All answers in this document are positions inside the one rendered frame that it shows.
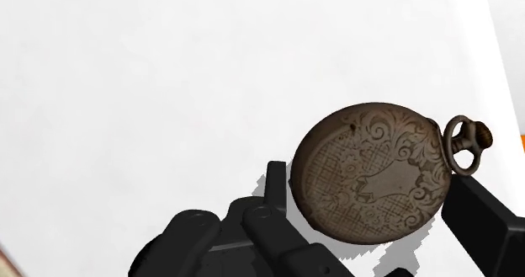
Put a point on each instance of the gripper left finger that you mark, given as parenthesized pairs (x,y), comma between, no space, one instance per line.
(262,227)

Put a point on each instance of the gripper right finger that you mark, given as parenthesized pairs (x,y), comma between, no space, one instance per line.
(484,227)

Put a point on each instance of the engraved brown pocket watch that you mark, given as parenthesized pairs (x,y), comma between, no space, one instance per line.
(371,173)

